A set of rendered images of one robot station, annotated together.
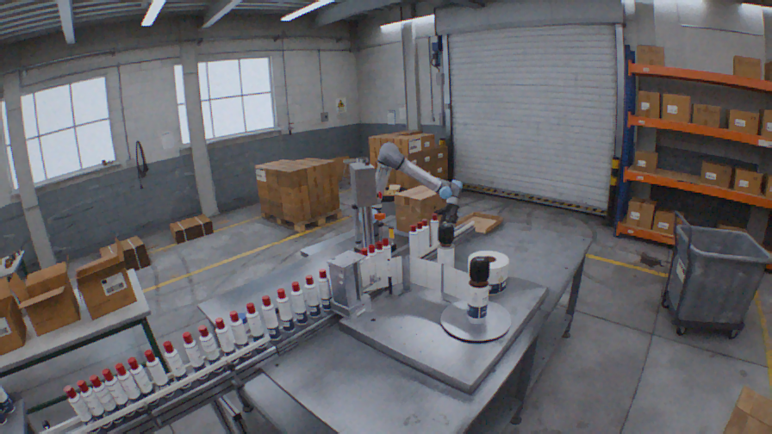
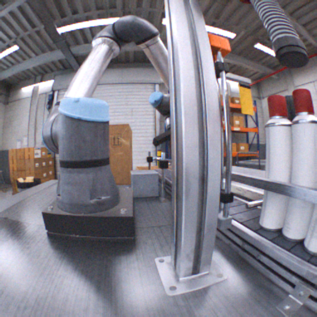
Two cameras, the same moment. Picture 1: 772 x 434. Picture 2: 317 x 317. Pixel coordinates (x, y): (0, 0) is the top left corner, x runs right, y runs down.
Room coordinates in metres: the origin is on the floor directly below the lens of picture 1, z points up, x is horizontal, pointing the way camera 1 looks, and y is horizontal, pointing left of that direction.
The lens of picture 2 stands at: (1.77, 0.28, 1.00)
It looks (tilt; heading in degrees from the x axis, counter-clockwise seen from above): 3 degrees down; 306
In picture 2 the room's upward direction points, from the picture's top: 1 degrees counter-clockwise
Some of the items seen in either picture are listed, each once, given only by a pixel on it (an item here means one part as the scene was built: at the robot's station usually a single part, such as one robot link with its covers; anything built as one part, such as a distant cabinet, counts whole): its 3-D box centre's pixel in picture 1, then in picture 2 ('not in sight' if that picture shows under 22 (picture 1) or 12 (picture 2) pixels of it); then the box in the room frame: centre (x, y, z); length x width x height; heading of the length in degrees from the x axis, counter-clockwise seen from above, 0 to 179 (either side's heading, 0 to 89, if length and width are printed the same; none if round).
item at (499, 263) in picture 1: (488, 272); not in sight; (1.54, -0.48, 0.95); 0.20 x 0.20 x 0.14
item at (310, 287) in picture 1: (312, 296); not in sight; (1.37, 0.35, 0.98); 0.05 x 0.05 x 0.20
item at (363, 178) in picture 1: (363, 183); not in sight; (1.76, 0.10, 1.38); 0.17 x 0.10 x 0.19; 13
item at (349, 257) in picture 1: (345, 258); not in sight; (1.40, 0.18, 1.14); 0.14 x 0.11 x 0.01; 138
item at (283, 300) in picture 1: (284, 310); not in sight; (1.26, 0.45, 0.98); 0.05 x 0.05 x 0.20
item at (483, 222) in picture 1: (479, 221); (155, 170); (2.52, -0.71, 0.85); 0.30 x 0.26 x 0.04; 138
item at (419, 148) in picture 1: (410, 166); (33, 171); (6.13, -0.47, 0.57); 1.20 x 0.85 x 1.14; 136
